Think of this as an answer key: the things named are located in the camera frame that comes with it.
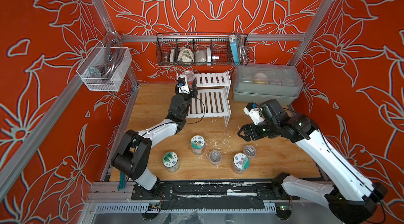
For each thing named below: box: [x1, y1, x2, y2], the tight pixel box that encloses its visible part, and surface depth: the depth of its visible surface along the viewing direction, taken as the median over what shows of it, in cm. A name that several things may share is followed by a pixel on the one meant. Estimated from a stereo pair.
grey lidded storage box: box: [232, 63, 304, 106], surface depth 100 cm
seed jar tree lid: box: [162, 151, 181, 173], surface depth 77 cm
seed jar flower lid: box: [233, 152, 250, 170], surface depth 76 cm
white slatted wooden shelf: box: [186, 70, 232, 127], surface depth 89 cm
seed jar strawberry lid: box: [190, 134, 206, 156], surface depth 83 cm
